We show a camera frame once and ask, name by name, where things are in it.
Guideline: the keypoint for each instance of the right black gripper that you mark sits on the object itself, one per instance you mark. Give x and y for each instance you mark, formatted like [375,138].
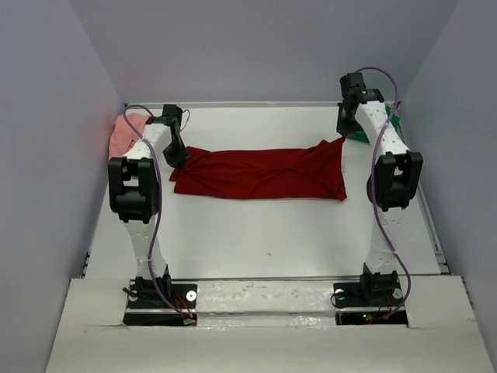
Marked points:
[344,128]

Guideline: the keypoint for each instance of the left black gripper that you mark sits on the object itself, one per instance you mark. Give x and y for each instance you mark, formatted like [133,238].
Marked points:
[180,158]

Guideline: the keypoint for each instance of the pink t shirt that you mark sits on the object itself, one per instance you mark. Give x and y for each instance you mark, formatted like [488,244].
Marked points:
[123,137]

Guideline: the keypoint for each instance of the dark red t shirt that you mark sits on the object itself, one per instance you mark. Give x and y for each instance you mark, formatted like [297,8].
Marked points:
[285,173]

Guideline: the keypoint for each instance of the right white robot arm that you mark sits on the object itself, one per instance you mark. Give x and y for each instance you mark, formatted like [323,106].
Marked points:
[392,184]

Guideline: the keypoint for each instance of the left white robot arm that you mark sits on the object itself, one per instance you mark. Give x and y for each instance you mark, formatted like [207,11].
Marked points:
[135,195]

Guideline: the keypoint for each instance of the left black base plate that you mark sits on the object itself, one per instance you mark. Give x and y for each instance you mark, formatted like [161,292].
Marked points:
[147,308]

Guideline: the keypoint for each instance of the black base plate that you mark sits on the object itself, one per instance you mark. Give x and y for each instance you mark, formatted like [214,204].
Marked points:
[353,309]
[147,308]

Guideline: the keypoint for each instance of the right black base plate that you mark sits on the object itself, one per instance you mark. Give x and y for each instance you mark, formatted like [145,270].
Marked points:
[353,309]

